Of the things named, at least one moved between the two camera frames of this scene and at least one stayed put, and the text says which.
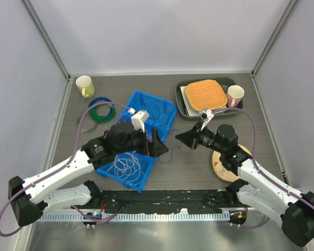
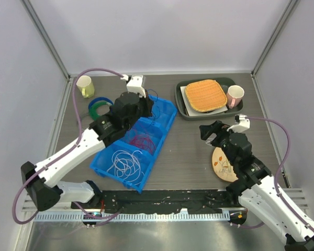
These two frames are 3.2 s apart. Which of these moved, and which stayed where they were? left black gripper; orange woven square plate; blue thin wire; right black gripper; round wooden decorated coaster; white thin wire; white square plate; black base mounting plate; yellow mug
Moved: left black gripper; blue thin wire; right black gripper
Stayed: black base mounting plate; yellow mug; white square plate; round wooden decorated coaster; white thin wire; orange woven square plate
